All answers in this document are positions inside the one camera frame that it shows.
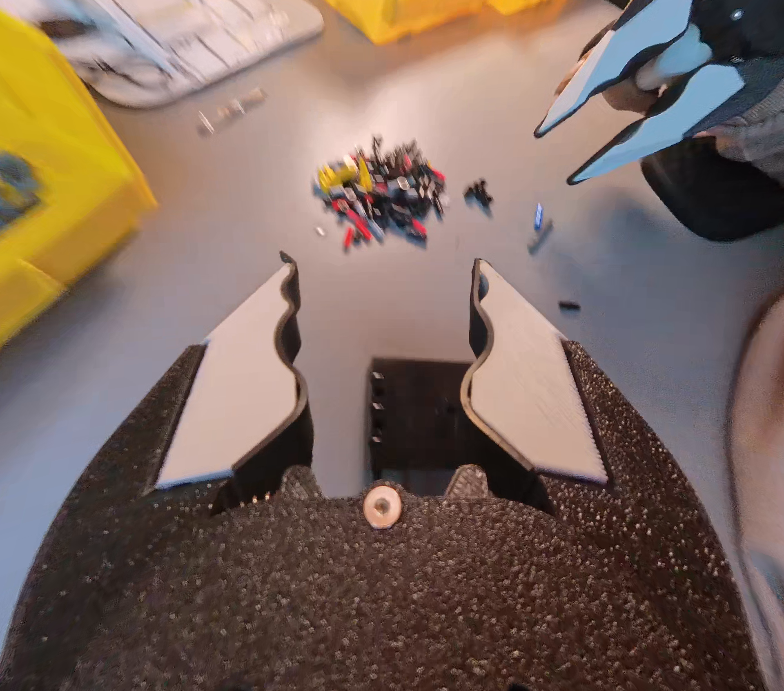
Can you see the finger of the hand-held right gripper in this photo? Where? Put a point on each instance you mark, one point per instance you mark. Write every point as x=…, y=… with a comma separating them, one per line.
x=649, y=26
x=686, y=112

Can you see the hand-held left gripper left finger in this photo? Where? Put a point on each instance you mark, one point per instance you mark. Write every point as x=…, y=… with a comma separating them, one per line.
x=239, y=397

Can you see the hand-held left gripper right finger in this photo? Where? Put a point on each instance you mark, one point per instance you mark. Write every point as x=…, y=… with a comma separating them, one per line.
x=527, y=397

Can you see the black perforated building block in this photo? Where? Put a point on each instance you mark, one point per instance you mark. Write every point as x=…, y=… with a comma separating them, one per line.
x=422, y=415

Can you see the blue connector pin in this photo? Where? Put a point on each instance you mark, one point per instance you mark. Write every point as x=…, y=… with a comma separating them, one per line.
x=539, y=214

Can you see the pile of small building pieces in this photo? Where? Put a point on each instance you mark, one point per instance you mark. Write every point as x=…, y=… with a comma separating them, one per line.
x=380, y=195

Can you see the person's right forearm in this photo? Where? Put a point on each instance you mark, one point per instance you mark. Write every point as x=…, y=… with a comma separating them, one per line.
x=762, y=143

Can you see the grey desk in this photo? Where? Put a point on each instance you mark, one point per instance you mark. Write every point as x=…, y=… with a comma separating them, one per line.
x=245, y=182

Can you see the person's right hand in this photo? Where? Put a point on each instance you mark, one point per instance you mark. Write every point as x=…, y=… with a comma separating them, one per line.
x=622, y=100

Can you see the black chair armrest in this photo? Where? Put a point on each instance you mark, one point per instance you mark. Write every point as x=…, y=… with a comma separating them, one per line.
x=710, y=207

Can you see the person's beige hoodie torso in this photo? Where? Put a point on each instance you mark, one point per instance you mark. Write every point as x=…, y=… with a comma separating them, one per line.
x=765, y=427

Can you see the heap of black building pieces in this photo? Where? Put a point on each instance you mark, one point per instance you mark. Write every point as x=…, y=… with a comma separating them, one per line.
x=18, y=188

